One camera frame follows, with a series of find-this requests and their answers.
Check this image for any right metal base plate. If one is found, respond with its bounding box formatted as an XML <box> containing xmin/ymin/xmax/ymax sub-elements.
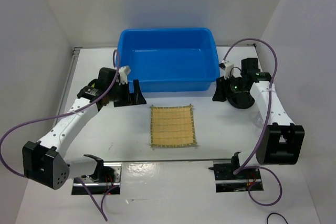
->
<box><xmin>208</xmin><ymin>159</ymin><xmax>264</xmax><ymax>193</ymax></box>

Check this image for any blue plastic bin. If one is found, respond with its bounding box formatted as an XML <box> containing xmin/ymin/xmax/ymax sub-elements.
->
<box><xmin>118</xmin><ymin>27</ymin><xmax>219</xmax><ymax>92</ymax></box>

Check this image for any aluminium frame rail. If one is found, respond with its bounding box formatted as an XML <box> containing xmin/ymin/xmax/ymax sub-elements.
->
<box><xmin>57</xmin><ymin>47</ymin><xmax>82</xmax><ymax>115</ymax></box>

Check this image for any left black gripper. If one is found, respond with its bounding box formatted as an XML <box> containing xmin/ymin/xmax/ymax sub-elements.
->
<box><xmin>108</xmin><ymin>80</ymin><xmax>146</xmax><ymax>107</ymax></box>

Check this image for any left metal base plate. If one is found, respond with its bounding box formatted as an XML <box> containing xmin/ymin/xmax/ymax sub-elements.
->
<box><xmin>69</xmin><ymin>161</ymin><xmax>123</xmax><ymax>196</ymax></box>

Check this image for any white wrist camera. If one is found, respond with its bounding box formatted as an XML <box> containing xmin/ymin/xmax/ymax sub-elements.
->
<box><xmin>119</xmin><ymin>66</ymin><xmax>131</xmax><ymax>85</ymax></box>
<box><xmin>219</xmin><ymin>60</ymin><xmax>234</xmax><ymax>79</ymax></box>

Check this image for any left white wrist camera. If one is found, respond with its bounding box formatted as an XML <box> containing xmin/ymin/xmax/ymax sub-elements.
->
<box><xmin>119</xmin><ymin>66</ymin><xmax>131</xmax><ymax>85</ymax></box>

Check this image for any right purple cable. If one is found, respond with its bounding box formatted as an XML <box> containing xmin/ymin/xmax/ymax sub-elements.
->
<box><xmin>223</xmin><ymin>38</ymin><xmax>283</xmax><ymax>206</ymax></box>

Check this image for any metal base plate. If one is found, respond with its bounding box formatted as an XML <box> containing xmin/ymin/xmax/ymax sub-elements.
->
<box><xmin>69</xmin><ymin>161</ymin><xmax>123</xmax><ymax>196</ymax></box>
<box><xmin>208</xmin><ymin>159</ymin><xmax>264</xmax><ymax>193</ymax></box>

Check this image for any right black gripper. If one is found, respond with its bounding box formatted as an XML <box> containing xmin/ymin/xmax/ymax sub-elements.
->
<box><xmin>212</xmin><ymin>73</ymin><xmax>247</xmax><ymax>102</ymax></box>

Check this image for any black plastic plate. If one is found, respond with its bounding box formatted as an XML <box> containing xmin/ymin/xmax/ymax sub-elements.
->
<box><xmin>227</xmin><ymin>89</ymin><xmax>255</xmax><ymax>109</ymax></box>

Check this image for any black cable loop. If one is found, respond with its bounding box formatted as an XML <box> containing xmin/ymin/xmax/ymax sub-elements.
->
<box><xmin>267</xmin><ymin>212</ymin><xmax>289</xmax><ymax>224</ymax></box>

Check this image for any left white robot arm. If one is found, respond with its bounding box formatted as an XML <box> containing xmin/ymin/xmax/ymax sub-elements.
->
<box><xmin>22</xmin><ymin>66</ymin><xmax>146</xmax><ymax>190</ymax></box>

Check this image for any woven bamboo mat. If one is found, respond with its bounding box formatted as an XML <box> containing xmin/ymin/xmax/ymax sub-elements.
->
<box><xmin>150</xmin><ymin>104</ymin><xmax>197</xmax><ymax>148</ymax></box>

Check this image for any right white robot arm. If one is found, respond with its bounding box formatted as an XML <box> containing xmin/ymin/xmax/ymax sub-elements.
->
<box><xmin>212</xmin><ymin>58</ymin><xmax>305</xmax><ymax>178</ymax></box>

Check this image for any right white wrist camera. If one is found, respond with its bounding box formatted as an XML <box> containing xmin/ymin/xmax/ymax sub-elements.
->
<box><xmin>219</xmin><ymin>60</ymin><xmax>234</xmax><ymax>79</ymax></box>

